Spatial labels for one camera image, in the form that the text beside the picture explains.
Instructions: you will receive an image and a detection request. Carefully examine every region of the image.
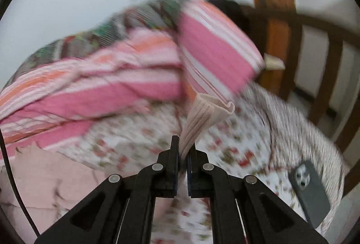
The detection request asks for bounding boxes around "pink ribbed knit sweater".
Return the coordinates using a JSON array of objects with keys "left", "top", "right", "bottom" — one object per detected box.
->
[{"left": 1, "top": 94, "right": 235, "bottom": 230}]

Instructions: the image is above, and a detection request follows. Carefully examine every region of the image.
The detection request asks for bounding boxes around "black smartphone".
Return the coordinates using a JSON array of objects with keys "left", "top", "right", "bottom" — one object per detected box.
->
[{"left": 289, "top": 160, "right": 331, "bottom": 228}]

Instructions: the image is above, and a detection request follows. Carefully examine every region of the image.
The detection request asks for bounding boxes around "white floral bed sheet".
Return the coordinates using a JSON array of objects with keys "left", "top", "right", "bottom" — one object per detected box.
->
[{"left": 60, "top": 84, "right": 344, "bottom": 234}]

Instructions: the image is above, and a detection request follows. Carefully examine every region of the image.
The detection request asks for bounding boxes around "pink orange striped quilt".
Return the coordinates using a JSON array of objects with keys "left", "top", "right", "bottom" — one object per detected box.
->
[{"left": 1, "top": 0, "right": 264, "bottom": 157}]

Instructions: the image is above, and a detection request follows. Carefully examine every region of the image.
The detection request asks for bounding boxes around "black garment on footboard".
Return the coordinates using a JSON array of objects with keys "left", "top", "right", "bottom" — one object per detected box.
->
[{"left": 206, "top": 0, "right": 252, "bottom": 40}]

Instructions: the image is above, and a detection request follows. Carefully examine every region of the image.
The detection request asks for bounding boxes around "dark floral patchwork blanket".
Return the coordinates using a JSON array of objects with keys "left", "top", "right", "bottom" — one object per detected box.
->
[{"left": 5, "top": 0, "right": 188, "bottom": 87}]

